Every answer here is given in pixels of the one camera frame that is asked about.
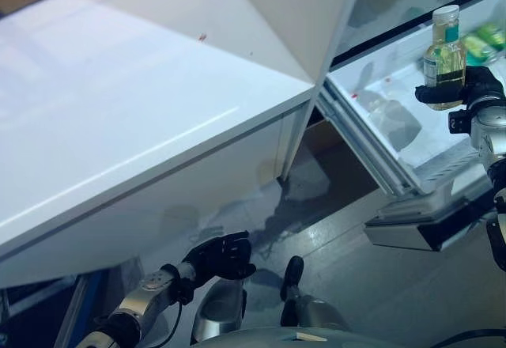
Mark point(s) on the grey robot torso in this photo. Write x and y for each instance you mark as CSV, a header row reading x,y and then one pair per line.
x,y
308,338

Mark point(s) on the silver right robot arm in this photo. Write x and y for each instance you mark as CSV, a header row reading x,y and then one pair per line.
x,y
490,134

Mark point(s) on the white counter cabinet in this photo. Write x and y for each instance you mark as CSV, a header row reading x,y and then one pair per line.
x,y
118,126

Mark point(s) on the white fridge drawer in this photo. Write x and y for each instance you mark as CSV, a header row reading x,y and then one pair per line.
x,y
395,134

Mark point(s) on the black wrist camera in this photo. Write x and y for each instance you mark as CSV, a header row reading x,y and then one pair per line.
x,y
460,122
178,284

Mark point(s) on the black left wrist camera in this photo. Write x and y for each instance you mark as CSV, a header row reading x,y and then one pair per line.
x,y
178,284

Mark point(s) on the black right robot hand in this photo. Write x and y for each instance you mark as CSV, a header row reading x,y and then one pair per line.
x,y
480,85

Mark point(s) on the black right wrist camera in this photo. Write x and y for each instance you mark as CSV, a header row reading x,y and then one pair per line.
x,y
460,122

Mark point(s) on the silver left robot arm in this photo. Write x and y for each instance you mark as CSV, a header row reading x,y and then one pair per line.
x,y
134,304

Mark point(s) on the silver robot leg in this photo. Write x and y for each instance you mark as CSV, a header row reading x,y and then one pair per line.
x,y
221,308
308,312

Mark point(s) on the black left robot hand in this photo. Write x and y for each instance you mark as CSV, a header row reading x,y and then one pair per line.
x,y
221,257

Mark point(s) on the blue metal frame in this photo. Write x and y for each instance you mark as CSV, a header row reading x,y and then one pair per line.
x,y
91,308

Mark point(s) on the tall white cabinet panel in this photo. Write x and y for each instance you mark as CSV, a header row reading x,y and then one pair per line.
x,y
296,16

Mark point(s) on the silver right robot leg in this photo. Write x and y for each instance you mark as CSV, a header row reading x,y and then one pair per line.
x,y
308,312

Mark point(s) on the silver left robot leg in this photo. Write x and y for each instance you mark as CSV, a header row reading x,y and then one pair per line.
x,y
221,308

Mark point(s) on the green drink can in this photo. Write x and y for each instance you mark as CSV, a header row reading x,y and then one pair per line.
x,y
492,33
476,49

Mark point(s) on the stainless steel fridge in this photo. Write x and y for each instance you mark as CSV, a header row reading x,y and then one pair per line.
x,y
375,0

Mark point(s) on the clear bottle of yellow tea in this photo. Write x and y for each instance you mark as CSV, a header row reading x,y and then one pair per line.
x,y
444,55

